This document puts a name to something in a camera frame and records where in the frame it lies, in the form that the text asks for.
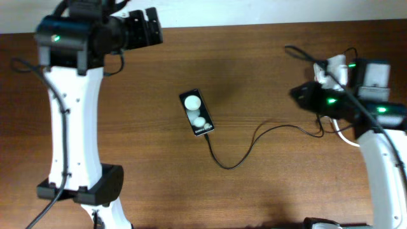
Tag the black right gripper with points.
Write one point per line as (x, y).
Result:
(308, 95)

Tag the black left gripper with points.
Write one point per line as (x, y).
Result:
(135, 21)

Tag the black smartphone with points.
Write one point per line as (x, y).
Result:
(196, 112)

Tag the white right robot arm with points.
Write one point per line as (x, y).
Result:
(379, 129)

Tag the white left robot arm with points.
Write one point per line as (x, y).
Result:
(72, 44)

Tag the white power strip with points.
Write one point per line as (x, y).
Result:
(320, 69)

